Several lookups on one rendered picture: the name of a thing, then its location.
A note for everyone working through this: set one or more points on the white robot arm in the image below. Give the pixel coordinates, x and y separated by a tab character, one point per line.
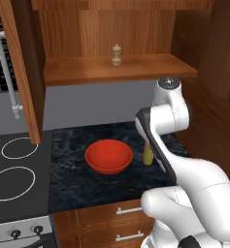
200	193

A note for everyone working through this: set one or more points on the red mixing bowl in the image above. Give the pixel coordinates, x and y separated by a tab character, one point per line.
108	156

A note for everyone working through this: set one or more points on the olive yellow bottle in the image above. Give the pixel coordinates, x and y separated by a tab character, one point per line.
147	156

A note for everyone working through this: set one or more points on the wooden pepper shaker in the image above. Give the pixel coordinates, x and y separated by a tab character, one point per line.
116	56

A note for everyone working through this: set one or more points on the wooden cabinet door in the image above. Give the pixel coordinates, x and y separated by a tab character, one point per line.
26	71
221	48

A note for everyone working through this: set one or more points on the wooden drawer front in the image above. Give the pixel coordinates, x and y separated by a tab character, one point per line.
93	239
93	216

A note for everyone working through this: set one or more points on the black hob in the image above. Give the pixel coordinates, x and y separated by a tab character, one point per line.
19	180

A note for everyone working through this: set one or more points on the black oven knob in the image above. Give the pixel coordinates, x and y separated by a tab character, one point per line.
38	230
15	234

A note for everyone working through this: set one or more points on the black microwave oven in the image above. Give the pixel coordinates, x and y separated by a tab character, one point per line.
0	48

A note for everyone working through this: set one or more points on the silver oven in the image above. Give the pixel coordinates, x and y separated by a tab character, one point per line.
22	234

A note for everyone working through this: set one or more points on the wooden wall cabinet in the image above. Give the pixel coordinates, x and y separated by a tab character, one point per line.
119	69

